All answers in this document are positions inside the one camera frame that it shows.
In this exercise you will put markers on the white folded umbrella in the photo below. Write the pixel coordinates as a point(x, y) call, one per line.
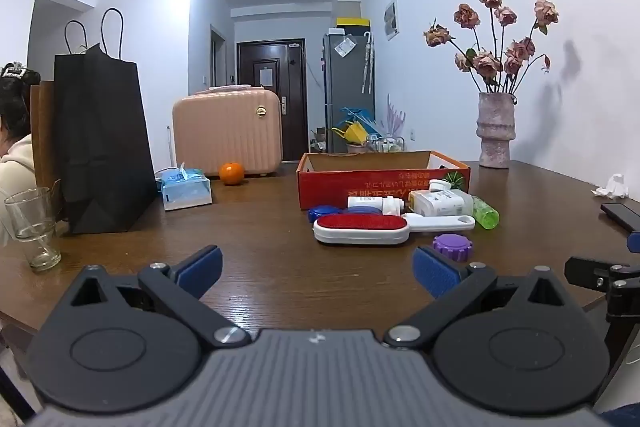
point(368, 62)

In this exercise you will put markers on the wall poster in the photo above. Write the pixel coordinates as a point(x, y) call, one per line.
point(391, 19)

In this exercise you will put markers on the purple ridged cap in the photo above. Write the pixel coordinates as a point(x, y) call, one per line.
point(452, 248)

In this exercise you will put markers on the black phone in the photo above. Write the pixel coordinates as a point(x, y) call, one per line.
point(622, 216)

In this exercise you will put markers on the dried pink roses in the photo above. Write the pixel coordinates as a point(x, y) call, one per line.
point(487, 62)

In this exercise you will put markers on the red and white lint brush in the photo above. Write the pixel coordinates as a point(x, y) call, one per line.
point(360, 227)

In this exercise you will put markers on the blue round lid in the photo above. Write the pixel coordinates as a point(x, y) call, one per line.
point(325, 213)

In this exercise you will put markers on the pale purple dried grass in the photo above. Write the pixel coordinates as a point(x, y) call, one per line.
point(396, 119)

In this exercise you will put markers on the crumpled white tissue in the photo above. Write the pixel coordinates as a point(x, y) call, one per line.
point(612, 188)

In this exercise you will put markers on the orange cardboard box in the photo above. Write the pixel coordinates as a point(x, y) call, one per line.
point(325, 187)

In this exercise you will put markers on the dark brown door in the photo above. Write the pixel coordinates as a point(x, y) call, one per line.
point(270, 97)

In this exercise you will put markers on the paper sheet on refrigerator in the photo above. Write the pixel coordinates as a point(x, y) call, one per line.
point(345, 48)

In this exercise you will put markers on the blue plastic rack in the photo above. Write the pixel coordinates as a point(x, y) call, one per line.
point(357, 114)

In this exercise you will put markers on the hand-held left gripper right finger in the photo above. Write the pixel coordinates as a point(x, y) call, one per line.
point(437, 272)

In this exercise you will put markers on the yellow box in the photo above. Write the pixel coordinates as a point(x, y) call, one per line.
point(352, 24)

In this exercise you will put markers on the blue tissue pack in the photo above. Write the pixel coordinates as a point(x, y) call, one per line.
point(187, 192)

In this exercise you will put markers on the clear drinking glass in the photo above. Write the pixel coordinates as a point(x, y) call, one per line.
point(34, 222)

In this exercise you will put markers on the yellow watering can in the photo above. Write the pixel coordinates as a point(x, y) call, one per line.
point(352, 133)

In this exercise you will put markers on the orange fruit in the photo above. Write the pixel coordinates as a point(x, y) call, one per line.
point(232, 174)

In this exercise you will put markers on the brown paper bag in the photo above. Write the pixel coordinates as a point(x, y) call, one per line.
point(42, 132)

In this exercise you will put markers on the pink stone vase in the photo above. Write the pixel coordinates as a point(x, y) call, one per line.
point(495, 132)

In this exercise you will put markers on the large white bottle blue label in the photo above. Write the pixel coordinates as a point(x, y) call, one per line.
point(442, 204)

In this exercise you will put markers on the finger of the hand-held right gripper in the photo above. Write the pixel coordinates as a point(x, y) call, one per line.
point(620, 292)
point(634, 242)

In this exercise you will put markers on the green spray bottle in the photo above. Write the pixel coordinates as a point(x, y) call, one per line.
point(486, 213)

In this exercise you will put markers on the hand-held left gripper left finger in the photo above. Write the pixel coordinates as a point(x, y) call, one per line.
point(200, 269)

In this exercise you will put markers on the small white bottle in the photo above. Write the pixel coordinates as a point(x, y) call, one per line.
point(370, 203)

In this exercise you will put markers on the grey refrigerator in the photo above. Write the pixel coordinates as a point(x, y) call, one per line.
point(345, 82)

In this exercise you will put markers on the black paper bag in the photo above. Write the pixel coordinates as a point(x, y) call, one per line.
point(100, 132)

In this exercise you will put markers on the pink suitcase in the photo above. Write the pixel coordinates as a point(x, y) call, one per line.
point(227, 132)

